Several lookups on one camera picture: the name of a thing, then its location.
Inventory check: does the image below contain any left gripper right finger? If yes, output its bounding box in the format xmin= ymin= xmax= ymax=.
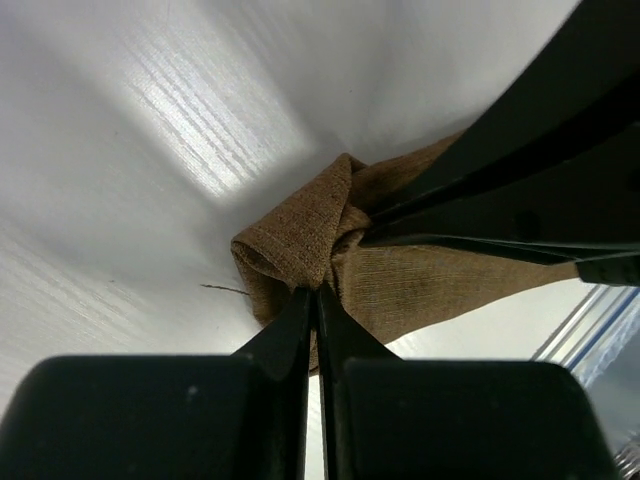
xmin=316 ymin=286 xmax=619 ymax=479

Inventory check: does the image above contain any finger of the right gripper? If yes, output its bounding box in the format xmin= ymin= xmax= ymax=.
xmin=362 ymin=122 xmax=639 ymax=286
xmin=374 ymin=1 xmax=639 ymax=220

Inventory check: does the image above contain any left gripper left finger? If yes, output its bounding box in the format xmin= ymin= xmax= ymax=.
xmin=1 ymin=289 xmax=311 ymax=479

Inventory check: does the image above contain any brown cloth napkin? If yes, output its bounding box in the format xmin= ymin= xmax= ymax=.
xmin=230 ymin=135 xmax=577 ymax=344

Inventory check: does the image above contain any front aluminium rail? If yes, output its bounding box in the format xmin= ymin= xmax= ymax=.
xmin=532 ymin=285 xmax=639 ymax=387

